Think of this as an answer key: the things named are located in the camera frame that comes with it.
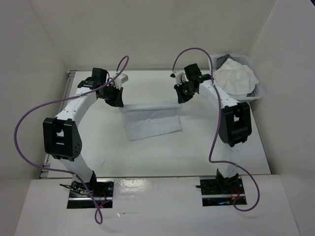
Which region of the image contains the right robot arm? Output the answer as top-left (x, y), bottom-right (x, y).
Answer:
top-left (170, 63), bottom-right (252, 194)

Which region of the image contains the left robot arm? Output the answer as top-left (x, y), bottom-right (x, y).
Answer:
top-left (43, 68), bottom-right (128, 197)

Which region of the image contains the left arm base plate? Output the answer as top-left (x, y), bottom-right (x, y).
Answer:
top-left (60, 179), bottom-right (114, 209)

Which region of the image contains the white skirt in basket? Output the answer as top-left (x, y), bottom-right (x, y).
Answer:
top-left (213, 59), bottom-right (259, 95)

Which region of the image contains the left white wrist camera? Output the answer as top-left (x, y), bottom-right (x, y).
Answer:
top-left (114, 74), bottom-right (128, 89)

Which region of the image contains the white skirt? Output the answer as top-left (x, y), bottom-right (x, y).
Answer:
top-left (119, 102), bottom-right (182, 141)
top-left (213, 59), bottom-right (259, 95)

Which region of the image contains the dark garment in basket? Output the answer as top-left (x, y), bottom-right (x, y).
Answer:
top-left (216, 54), bottom-right (234, 70)

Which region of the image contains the white plastic laundry basket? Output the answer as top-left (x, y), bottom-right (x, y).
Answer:
top-left (211, 54), bottom-right (264, 103)

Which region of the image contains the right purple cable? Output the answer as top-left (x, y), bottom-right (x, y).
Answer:
top-left (172, 47), bottom-right (261, 212)

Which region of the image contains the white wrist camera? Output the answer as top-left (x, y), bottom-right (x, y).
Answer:
top-left (170, 70), bottom-right (185, 84)
top-left (114, 74), bottom-right (128, 89)

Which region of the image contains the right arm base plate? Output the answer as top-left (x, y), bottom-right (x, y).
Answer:
top-left (195, 177), bottom-right (247, 207)

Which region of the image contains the purple cable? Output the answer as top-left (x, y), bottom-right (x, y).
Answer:
top-left (172, 47), bottom-right (261, 212)
top-left (13, 55), bottom-right (130, 225)

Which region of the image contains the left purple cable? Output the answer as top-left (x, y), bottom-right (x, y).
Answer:
top-left (13, 55), bottom-right (130, 225)

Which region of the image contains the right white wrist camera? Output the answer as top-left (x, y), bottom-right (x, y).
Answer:
top-left (170, 70), bottom-right (185, 84)

